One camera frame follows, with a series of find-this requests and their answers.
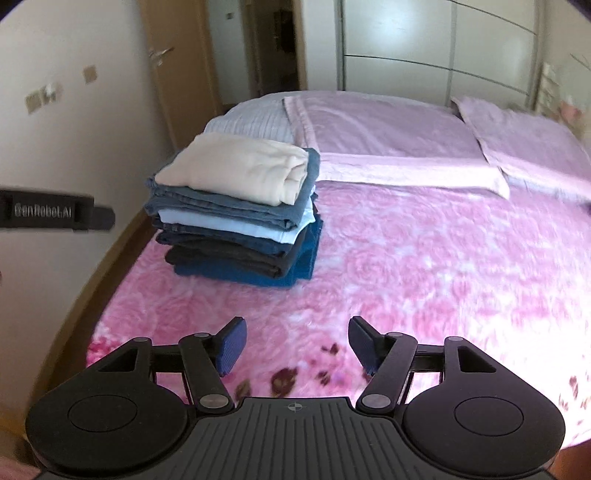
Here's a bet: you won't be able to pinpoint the folded denim jeans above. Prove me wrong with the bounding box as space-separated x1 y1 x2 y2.
144 148 321 232

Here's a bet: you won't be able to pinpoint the pink floral blanket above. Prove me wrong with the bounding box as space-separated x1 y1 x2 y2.
85 178 591 444

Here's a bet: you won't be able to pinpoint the wooden door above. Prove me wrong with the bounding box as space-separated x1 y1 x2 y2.
139 0 225 153

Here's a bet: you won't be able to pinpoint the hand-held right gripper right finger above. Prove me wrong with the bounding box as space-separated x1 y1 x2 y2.
348 316 511 414

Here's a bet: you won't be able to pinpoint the cream turtleneck sweater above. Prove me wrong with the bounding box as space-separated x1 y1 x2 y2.
154 133 309 207

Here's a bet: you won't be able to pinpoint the pink jar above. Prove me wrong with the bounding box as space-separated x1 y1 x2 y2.
558 102 583 126

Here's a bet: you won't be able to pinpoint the pink pillow towel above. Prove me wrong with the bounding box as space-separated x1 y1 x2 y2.
283 95 511 200

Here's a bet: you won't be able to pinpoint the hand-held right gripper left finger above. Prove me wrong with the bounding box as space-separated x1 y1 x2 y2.
85 316 247 414

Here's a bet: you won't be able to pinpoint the folded dark pants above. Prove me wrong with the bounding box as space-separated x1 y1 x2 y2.
154 217 320 278

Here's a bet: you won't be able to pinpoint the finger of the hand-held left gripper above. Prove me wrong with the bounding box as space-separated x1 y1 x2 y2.
90 206 116 232

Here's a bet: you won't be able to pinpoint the pink pillow near mirror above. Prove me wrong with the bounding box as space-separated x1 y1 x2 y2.
455 96 591 204

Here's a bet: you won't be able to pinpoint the white wardrobe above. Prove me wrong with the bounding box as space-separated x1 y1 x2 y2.
339 0 543 112

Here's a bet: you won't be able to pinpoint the folded light blue garment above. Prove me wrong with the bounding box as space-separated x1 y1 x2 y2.
157 205 315 245

